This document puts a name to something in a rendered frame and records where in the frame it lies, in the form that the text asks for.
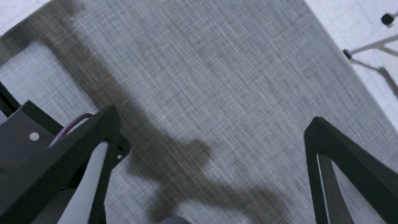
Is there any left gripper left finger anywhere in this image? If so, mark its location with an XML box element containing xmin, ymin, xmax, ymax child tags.
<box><xmin>0</xmin><ymin>105</ymin><xmax>121</xmax><ymax>224</ymax></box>

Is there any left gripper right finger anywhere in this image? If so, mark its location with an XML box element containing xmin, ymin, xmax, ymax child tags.
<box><xmin>304</xmin><ymin>116</ymin><xmax>398</xmax><ymax>224</ymax></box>

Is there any black tote bag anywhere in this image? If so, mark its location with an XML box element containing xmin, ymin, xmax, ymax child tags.
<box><xmin>158</xmin><ymin>216</ymin><xmax>189</xmax><ymax>224</ymax></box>

